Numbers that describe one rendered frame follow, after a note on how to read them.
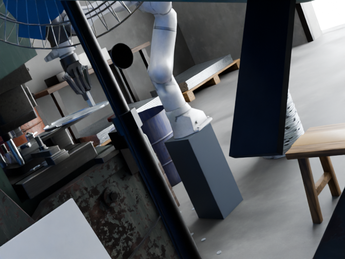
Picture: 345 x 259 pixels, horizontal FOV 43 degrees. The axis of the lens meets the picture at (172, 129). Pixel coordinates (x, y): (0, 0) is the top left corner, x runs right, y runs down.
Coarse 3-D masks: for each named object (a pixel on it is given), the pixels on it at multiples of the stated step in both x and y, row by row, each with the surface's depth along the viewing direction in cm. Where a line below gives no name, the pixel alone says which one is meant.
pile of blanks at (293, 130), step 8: (288, 96) 256; (288, 104) 252; (288, 112) 251; (296, 112) 262; (288, 120) 252; (296, 120) 256; (288, 128) 255; (296, 128) 257; (288, 136) 253; (296, 136) 254; (288, 144) 254
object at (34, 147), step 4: (32, 144) 160; (36, 144) 161; (20, 148) 166; (28, 148) 159; (32, 148) 160; (36, 148) 161; (8, 152) 168; (20, 152) 158; (24, 152) 158; (28, 152) 159; (32, 152) 160; (8, 156) 167; (12, 156) 164; (24, 156) 158; (28, 156) 159; (12, 160) 166; (24, 160) 159; (28, 160) 159
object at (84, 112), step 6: (102, 102) 191; (108, 102) 181; (84, 108) 196; (90, 108) 189; (96, 108) 172; (72, 114) 195; (78, 114) 179; (84, 114) 169; (60, 120) 192; (66, 120) 177; (72, 120) 168; (48, 126) 186; (54, 126) 170
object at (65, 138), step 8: (80, 120) 175; (56, 128) 169; (64, 128) 170; (40, 136) 168; (48, 136) 165; (56, 136) 170; (64, 136) 172; (48, 144) 172; (56, 144) 170; (64, 144) 172
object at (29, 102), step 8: (16, 88) 159; (24, 88) 162; (0, 96) 154; (8, 96) 156; (16, 96) 158; (24, 96) 160; (32, 96) 166; (0, 104) 154; (8, 104) 156; (16, 104) 158; (24, 104) 160; (32, 104) 165; (0, 112) 154; (8, 112) 156; (16, 112) 158; (24, 112) 160; (0, 120) 155; (8, 120) 155
